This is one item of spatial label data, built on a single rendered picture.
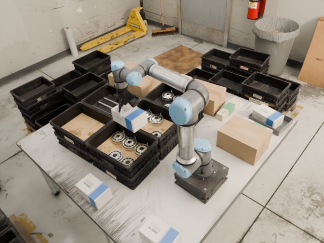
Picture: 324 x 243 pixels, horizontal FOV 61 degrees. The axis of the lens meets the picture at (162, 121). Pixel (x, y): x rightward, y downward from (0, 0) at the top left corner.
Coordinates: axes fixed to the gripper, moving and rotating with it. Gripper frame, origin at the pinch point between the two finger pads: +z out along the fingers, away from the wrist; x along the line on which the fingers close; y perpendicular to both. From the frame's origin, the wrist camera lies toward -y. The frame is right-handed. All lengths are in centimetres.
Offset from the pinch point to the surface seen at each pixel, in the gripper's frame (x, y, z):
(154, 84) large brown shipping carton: -64, 42, 27
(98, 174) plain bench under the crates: 28, 10, 41
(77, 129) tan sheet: 16, 46, 27
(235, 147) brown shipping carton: -45, -53, 33
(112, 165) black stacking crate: 23.4, -3.9, 24.9
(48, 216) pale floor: 61, 65, 110
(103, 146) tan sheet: 14.9, 16.6, 27.5
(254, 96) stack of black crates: -144, -18, 61
